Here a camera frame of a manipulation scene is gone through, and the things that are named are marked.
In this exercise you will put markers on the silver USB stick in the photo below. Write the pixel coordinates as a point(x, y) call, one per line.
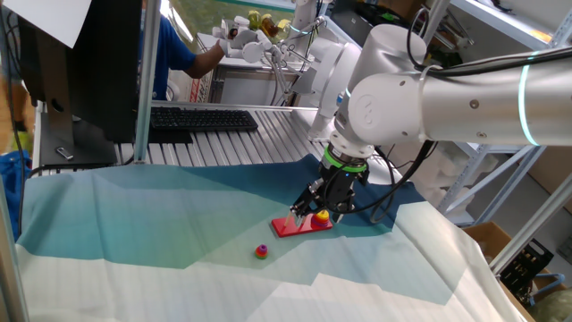
point(64, 153)

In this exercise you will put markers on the bulky white idle robot arm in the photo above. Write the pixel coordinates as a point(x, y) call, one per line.
point(328, 71)

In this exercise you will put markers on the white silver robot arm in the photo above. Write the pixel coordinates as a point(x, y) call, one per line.
point(447, 107)

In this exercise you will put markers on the black plastic crate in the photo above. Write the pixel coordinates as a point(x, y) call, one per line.
point(525, 268)

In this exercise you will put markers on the red Hanoi base with pegs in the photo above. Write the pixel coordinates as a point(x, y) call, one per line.
point(290, 228)

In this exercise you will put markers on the yellow-green bottle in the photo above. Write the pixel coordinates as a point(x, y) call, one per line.
point(254, 19)

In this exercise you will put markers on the blue bag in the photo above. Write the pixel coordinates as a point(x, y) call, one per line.
point(11, 192)

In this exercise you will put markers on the aluminium frame profile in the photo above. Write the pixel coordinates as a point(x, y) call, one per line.
point(147, 80)
point(532, 226)

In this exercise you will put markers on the white foam packing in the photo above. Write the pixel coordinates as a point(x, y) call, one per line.
point(447, 170)

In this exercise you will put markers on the blue green white cloth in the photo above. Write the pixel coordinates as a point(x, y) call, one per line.
point(134, 214)

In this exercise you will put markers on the amber bottle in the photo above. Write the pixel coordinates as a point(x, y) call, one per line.
point(269, 26)

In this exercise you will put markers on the white gripper device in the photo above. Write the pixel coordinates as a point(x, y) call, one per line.
point(250, 44)

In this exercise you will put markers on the white metal shelf rack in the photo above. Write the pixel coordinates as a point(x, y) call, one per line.
point(462, 179)

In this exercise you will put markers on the yellow bottle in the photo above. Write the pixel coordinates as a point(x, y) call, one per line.
point(284, 27)

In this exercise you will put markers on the black keyboard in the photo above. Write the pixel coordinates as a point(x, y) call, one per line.
point(201, 119)

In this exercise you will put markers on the bare person forearm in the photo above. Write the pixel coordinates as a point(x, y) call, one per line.
point(205, 62)

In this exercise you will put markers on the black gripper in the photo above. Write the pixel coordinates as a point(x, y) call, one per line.
point(342, 181)

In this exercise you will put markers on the white gloved person hand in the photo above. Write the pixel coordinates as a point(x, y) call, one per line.
point(223, 47)

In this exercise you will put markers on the white paper sheet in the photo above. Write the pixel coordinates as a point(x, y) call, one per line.
point(53, 18)

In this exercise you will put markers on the black computer monitor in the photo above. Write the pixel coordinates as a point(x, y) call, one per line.
point(107, 67)

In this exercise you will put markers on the person in blue shirt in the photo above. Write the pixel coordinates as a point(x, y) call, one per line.
point(167, 53)

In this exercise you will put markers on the white workbench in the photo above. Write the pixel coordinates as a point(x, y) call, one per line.
point(250, 89)

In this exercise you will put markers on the cardboard box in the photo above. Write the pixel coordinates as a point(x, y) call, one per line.
point(485, 237)

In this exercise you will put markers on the slim white robot arm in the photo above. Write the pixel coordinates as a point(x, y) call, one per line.
point(305, 15)

